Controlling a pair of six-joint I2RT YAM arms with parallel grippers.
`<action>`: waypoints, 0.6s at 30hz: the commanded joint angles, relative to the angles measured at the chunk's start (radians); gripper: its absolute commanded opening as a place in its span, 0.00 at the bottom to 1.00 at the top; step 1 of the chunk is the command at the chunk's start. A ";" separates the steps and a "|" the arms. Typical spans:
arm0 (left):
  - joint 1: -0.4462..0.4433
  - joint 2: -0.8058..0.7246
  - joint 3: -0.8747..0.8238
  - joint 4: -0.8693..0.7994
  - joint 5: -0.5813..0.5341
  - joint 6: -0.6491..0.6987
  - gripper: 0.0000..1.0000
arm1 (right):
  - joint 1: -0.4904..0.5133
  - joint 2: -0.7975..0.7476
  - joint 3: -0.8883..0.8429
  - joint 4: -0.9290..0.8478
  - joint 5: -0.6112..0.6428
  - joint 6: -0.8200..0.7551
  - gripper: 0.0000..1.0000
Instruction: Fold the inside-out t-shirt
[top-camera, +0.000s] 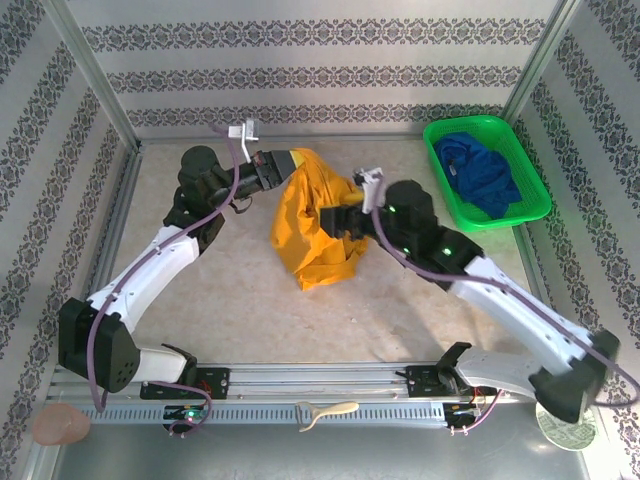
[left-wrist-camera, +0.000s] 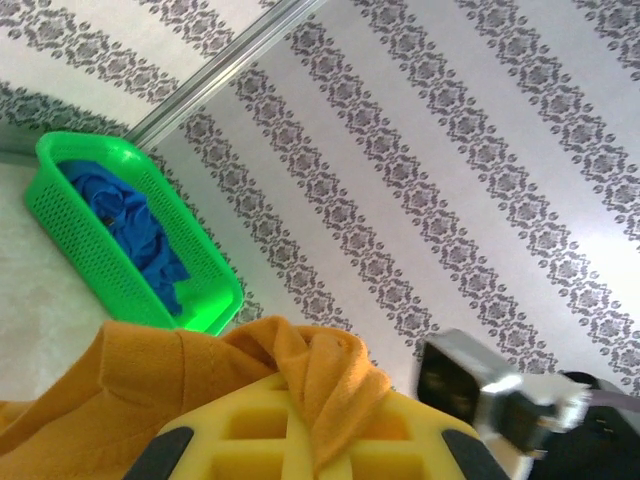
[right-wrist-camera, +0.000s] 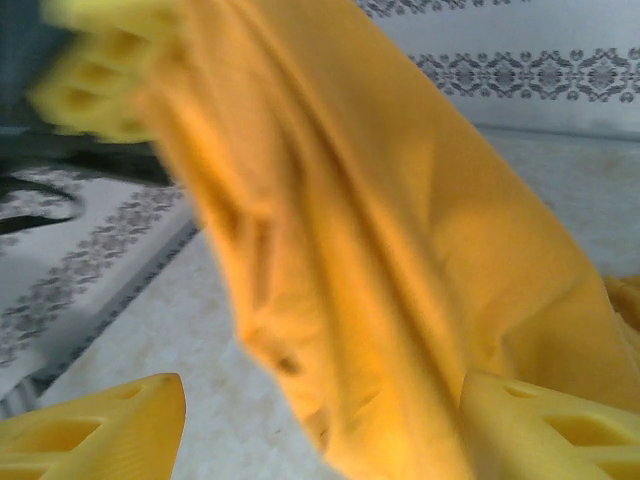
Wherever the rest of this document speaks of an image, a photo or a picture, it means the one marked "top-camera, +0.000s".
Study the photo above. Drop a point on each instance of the orange t-shirt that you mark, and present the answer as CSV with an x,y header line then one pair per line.
x,y
300,235

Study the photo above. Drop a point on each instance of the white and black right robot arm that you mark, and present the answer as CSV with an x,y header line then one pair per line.
x,y
520,310

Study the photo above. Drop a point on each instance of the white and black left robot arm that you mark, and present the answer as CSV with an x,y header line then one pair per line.
x,y
150,270

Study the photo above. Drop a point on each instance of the blue cloth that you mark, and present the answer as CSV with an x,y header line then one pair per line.
x,y
485,175

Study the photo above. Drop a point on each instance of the green plastic mesh basket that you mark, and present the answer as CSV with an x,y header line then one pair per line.
x,y
525,160

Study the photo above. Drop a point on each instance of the small circuit board green light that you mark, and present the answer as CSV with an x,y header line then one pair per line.
x,y
187,414

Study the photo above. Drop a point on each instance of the green patterned round disc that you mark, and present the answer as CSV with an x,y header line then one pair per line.
x,y
570,435

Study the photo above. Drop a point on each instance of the pink round disc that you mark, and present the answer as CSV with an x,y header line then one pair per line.
x,y
60,425

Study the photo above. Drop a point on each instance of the aluminium frame post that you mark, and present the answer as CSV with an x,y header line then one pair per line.
x,y
90,65
537,55

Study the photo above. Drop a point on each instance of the long aluminium base rail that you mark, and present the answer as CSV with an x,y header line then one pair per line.
x,y
310,380

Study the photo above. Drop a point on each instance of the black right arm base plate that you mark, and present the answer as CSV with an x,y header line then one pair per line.
x,y
420,382

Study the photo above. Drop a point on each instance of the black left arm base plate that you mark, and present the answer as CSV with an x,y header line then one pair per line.
x,y
217,382

